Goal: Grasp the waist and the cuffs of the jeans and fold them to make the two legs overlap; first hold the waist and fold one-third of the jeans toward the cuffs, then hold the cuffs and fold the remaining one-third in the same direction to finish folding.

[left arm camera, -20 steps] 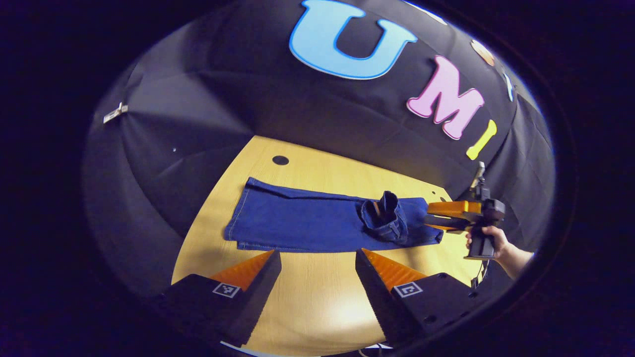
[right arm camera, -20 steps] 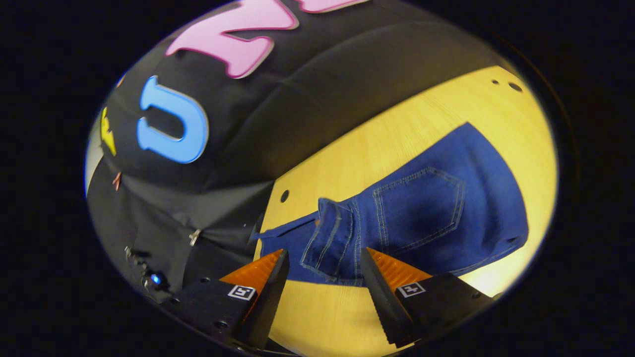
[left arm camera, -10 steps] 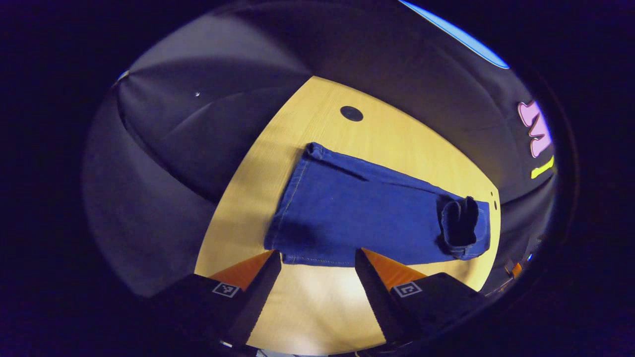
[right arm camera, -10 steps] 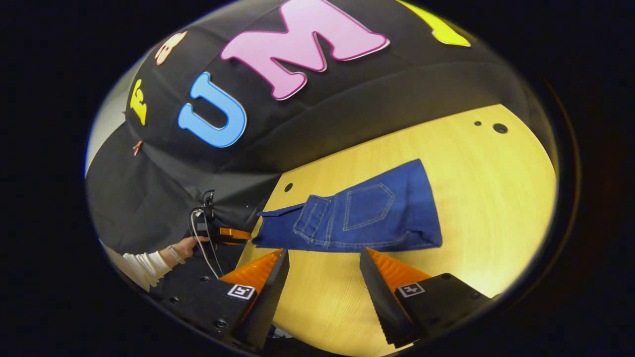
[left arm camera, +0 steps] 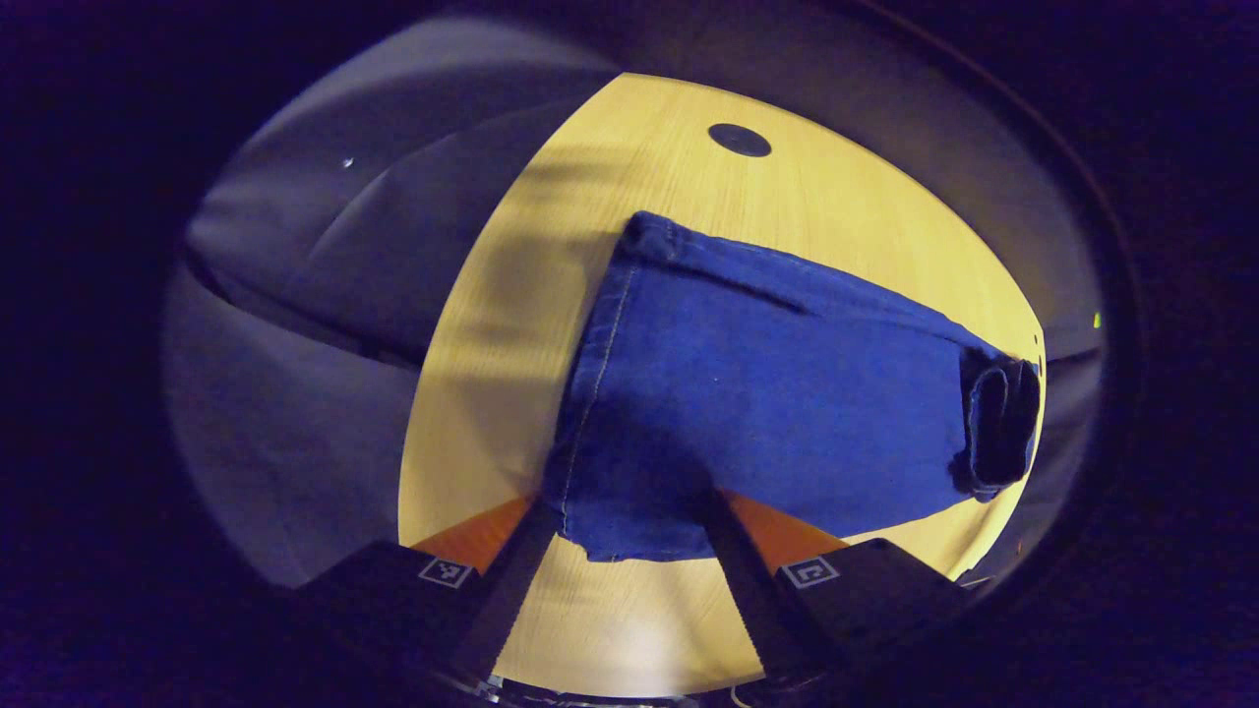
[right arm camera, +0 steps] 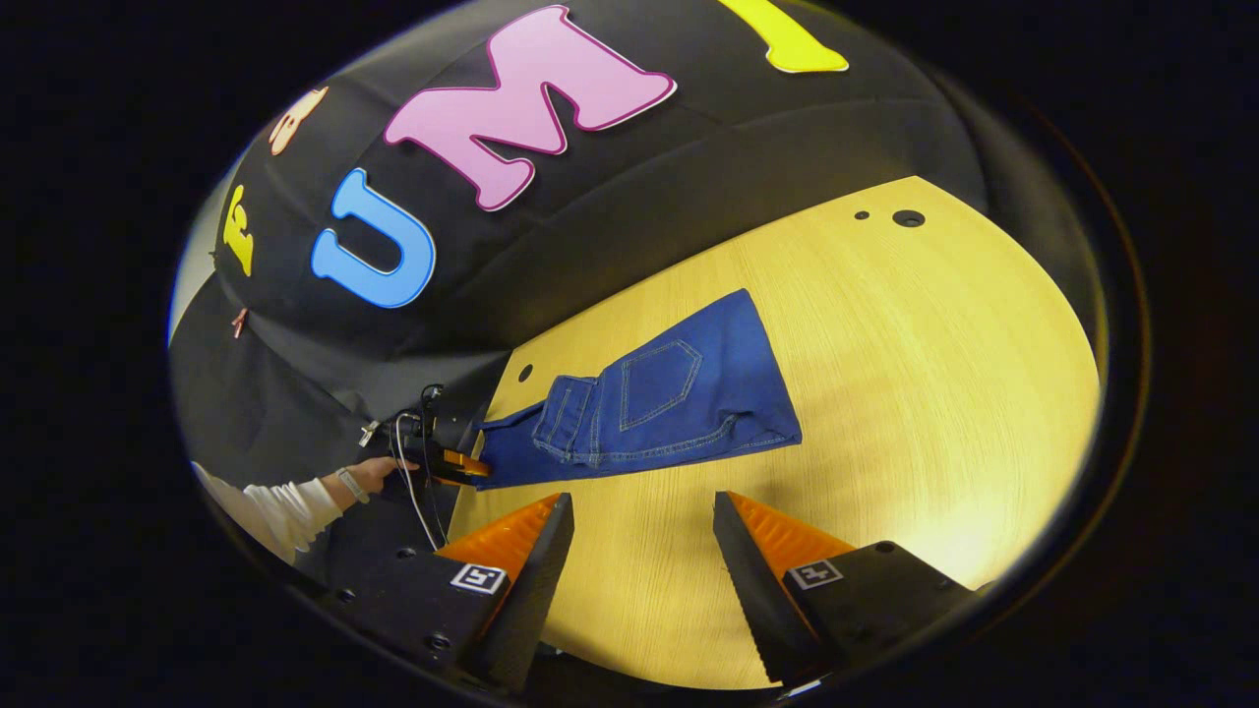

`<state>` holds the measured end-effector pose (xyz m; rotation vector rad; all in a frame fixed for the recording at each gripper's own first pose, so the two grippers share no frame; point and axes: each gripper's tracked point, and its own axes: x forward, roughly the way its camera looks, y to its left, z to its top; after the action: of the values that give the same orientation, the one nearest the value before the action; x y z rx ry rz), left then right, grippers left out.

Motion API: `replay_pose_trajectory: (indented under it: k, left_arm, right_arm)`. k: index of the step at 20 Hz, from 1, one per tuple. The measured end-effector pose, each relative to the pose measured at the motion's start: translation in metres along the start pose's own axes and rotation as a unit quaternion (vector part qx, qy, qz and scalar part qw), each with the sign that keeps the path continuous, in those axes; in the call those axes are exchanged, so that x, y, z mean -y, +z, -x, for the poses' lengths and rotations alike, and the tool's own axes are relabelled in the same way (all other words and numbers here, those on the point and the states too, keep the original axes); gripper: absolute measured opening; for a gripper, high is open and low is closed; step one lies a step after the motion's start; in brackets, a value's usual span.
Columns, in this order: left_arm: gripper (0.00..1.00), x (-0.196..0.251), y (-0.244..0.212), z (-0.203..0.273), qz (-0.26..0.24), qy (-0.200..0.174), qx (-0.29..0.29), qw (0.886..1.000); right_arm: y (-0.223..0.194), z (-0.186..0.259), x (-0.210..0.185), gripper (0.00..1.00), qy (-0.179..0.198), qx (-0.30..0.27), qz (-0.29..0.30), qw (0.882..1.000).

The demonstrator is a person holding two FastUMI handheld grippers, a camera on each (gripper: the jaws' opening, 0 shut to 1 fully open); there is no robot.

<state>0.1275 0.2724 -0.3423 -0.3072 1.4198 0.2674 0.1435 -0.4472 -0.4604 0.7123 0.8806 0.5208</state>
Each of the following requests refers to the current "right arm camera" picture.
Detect blue denim jeans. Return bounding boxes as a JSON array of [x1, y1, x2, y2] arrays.
[[472, 288, 804, 491]]

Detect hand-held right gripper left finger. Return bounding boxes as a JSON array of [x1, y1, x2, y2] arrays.
[[328, 492, 577, 695]]

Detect black backdrop cloth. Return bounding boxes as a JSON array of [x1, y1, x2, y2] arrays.
[[169, 0, 994, 591]]

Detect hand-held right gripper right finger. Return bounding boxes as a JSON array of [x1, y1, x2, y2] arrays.
[[713, 490, 986, 687]]

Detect white cable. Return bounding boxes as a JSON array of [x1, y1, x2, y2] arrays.
[[393, 411, 449, 552]]

